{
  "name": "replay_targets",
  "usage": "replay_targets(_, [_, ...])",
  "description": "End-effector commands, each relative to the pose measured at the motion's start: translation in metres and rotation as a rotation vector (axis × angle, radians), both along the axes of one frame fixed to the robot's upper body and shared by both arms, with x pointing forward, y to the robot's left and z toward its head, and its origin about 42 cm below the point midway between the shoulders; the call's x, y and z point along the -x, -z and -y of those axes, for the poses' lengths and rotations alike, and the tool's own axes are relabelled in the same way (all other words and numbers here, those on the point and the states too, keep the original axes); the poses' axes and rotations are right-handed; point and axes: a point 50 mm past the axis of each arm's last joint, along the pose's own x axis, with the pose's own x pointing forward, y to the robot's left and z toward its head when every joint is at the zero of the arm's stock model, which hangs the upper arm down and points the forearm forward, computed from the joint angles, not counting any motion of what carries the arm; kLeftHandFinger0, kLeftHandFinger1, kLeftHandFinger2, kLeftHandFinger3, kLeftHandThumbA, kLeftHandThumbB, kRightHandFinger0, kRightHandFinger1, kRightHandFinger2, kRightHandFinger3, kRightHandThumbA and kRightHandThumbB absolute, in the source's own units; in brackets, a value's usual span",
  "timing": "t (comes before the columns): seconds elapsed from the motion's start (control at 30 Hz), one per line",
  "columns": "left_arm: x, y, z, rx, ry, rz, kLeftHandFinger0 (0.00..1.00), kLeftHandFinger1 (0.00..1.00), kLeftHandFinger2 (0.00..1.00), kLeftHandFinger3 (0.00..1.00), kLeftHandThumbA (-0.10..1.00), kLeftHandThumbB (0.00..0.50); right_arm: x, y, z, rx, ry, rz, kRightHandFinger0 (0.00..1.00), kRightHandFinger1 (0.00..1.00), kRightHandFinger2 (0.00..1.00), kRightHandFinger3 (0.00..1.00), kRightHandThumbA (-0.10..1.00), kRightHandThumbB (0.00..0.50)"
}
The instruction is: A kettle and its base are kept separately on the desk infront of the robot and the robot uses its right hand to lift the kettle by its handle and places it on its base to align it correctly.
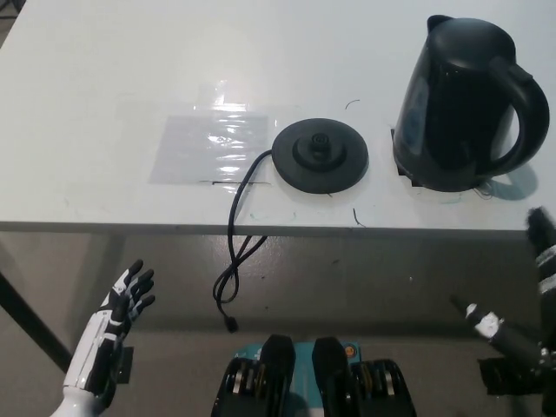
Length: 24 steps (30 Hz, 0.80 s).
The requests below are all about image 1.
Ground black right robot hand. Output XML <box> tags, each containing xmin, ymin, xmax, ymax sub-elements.
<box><xmin>449</xmin><ymin>206</ymin><xmax>556</xmax><ymax>392</ymax></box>

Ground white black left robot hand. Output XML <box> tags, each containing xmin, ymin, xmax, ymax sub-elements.
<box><xmin>63</xmin><ymin>259</ymin><xmax>156</xmax><ymax>399</ymax></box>

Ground black electric kettle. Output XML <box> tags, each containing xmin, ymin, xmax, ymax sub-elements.
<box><xmin>392</xmin><ymin>15</ymin><xmax>551</xmax><ymax>192</ymax></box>

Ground black round kettle base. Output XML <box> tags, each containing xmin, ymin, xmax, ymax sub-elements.
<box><xmin>271</xmin><ymin>117</ymin><xmax>370</xmax><ymax>195</ymax></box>

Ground black diagonal table leg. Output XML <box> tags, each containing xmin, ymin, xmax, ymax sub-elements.
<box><xmin>0</xmin><ymin>271</ymin><xmax>73</xmax><ymax>361</ymax></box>

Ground black tape patch on table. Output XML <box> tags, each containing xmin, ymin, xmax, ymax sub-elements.
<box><xmin>389</xmin><ymin>128</ymin><xmax>429</xmax><ymax>190</ymax></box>

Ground clear plastic sheet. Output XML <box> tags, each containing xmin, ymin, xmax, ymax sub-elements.
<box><xmin>149</xmin><ymin>77</ymin><xmax>279</xmax><ymax>186</ymax></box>

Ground black power cord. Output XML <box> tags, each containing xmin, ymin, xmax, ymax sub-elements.
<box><xmin>212</xmin><ymin>149</ymin><xmax>275</xmax><ymax>334</ymax></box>

